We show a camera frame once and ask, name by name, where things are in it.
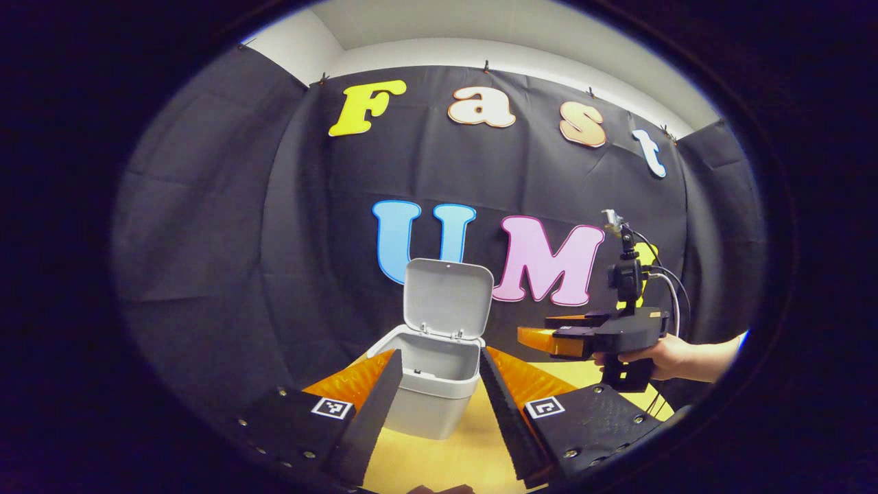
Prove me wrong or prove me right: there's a wooden desktop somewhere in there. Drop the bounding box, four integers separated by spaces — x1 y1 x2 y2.
357 343 676 494

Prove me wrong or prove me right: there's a black cable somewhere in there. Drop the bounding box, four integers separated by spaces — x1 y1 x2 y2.
631 230 691 338

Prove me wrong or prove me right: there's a white desktop garbage bin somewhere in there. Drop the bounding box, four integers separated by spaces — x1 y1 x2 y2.
367 258 495 440

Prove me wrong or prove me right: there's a black backdrop cloth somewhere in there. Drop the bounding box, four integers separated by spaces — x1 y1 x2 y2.
110 45 769 426

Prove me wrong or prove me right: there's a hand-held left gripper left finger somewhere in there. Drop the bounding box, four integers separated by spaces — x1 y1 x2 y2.
233 347 405 488

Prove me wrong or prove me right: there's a white cable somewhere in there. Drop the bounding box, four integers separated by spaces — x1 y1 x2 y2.
648 272 681 337

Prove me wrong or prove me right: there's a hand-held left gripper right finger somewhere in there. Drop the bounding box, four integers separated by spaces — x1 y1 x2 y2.
477 346 681 490

